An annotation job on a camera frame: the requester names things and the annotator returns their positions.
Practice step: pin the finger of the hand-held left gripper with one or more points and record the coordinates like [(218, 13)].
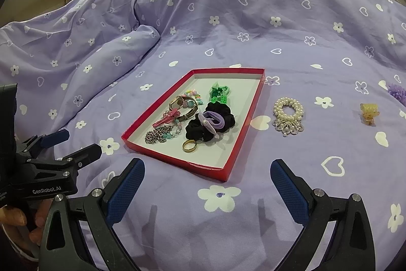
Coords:
[(55, 136), (85, 154)]

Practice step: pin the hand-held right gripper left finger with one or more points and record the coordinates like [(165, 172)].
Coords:
[(125, 191)]

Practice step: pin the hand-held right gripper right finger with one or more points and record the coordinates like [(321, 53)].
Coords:
[(290, 191)]

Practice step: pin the red cardboard box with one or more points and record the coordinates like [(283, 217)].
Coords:
[(241, 96)]

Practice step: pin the person's left hand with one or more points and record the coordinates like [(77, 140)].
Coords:
[(44, 217)]

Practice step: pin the pink hair clip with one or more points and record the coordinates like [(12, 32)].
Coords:
[(168, 118)]

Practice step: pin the black scrunchie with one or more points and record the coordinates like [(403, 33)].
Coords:
[(195, 129), (226, 120)]

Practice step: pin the yellow hair claw clip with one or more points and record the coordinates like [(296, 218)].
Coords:
[(369, 109)]

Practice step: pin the purple scrunchie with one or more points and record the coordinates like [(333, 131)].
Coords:
[(398, 93)]

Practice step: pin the purple flower print blanket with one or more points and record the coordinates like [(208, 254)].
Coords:
[(222, 20)]

